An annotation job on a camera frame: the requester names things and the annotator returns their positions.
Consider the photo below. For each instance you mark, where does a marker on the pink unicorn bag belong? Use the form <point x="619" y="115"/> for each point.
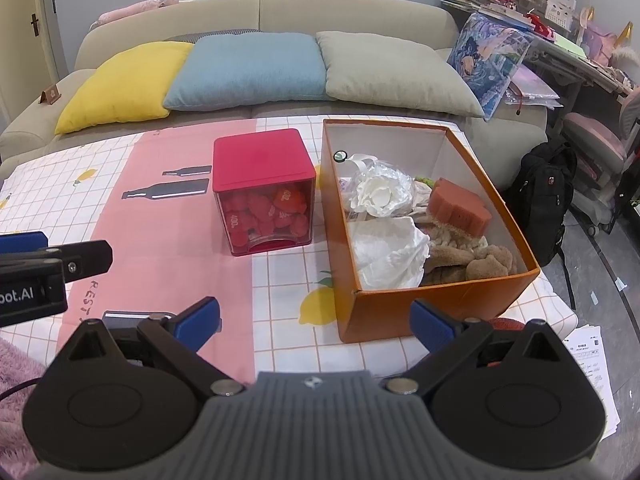
<point x="600" y="40"/>

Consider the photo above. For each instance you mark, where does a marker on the yellow cushion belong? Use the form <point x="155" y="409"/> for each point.
<point x="125" y="85"/>

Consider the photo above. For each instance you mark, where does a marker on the brown fluffy towel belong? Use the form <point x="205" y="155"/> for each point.
<point x="480" y="265"/>

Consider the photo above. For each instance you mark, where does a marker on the beige fabric sofa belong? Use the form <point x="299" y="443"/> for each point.
<point x="350" y="10"/>

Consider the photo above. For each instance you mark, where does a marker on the blue cartoon print cushion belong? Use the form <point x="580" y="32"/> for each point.
<point x="485" y="60"/>

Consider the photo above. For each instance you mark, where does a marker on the grey mesh mat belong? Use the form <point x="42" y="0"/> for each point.
<point x="200" y="36"/>

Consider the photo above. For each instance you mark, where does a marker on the red lidded clear box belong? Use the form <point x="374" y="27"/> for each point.
<point x="260" y="160"/>

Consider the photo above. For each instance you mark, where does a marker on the desk calendar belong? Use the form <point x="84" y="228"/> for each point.
<point x="559" y="12"/>

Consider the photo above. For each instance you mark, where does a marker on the pink plastic folders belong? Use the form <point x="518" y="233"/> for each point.
<point x="532" y="87"/>

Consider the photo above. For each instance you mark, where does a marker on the black backpack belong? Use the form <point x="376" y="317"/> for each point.
<point x="542" y="190"/>

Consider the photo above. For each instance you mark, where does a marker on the dark cross ornament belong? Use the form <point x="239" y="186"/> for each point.
<point x="35" y="25"/>

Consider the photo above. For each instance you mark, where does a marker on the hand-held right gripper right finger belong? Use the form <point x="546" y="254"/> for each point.
<point x="430" y="326"/>

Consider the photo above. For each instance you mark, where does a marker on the pink desk chair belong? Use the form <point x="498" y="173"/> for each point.
<point x="595" y="140"/>

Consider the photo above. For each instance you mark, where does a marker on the beige cushion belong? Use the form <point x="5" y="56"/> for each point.
<point x="395" y="75"/>

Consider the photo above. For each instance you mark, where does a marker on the printed papers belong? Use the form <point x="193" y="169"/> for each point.
<point x="595" y="375"/>

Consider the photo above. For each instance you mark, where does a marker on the cluttered grey desk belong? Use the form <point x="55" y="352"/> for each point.
<point x="565" y="52"/>

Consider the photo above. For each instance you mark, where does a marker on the long pink plush toy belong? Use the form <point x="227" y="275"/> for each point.
<point x="130" y="10"/>

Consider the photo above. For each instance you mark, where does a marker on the clear plastic bag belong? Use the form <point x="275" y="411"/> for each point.
<point x="380" y="192"/>

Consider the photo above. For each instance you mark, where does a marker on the small round green-rimmed object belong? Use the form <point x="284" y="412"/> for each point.
<point x="341" y="156"/>

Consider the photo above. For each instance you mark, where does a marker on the small brown stand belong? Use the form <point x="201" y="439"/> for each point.
<point x="50" y="95"/>

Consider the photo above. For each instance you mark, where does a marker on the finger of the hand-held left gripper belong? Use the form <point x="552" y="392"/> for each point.
<point x="20" y="243"/>
<point x="82" y="258"/>

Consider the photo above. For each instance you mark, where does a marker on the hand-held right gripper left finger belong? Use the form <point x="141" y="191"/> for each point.
<point x="197" y="321"/>

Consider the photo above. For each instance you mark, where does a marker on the brown sponge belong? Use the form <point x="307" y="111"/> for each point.
<point x="457" y="207"/>

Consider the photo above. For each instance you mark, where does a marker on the red cloth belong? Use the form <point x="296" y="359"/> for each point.
<point x="505" y="324"/>

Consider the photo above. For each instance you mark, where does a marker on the light blue cushion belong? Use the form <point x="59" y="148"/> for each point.
<point x="250" y="70"/>

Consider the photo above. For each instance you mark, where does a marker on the checked lemon print tablecloth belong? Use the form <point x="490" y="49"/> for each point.
<point x="150" y="240"/>

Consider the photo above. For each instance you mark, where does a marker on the black smartphone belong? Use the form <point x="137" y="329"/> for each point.
<point x="120" y="317"/>

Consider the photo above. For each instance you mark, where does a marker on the white plastic bag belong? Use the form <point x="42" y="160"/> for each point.
<point x="387" y="255"/>

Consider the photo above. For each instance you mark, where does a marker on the orange cardboard box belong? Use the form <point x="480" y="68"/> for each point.
<point x="400" y="310"/>

